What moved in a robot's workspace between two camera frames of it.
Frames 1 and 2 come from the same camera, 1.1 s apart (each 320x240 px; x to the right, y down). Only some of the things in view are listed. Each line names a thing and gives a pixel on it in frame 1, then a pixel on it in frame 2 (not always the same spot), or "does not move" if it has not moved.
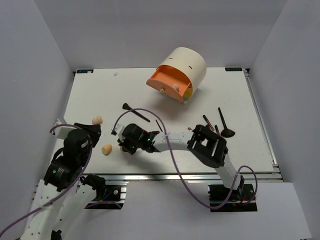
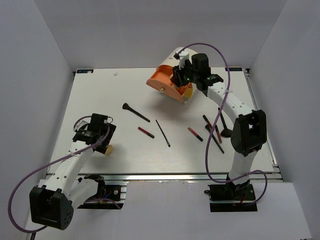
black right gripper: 132,151 → 177,74
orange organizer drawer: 170,80 does not move
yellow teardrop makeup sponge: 106,149 does not move
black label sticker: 85,71 does not move
